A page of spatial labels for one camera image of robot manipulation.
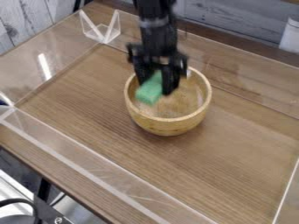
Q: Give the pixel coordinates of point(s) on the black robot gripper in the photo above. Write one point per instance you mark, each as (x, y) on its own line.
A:
(156, 53)

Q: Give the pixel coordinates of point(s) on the green rectangular block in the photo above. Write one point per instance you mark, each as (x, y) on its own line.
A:
(149, 92)

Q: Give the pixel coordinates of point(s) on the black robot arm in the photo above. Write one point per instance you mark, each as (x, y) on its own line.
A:
(155, 9)

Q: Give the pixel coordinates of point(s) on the light wooden bowl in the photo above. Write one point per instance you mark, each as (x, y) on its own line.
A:
(175, 113)

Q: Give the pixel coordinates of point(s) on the white cylindrical container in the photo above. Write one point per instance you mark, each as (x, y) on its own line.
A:
(289, 38)

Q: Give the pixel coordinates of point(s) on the black table leg bracket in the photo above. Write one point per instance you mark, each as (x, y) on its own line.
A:
(46, 214)

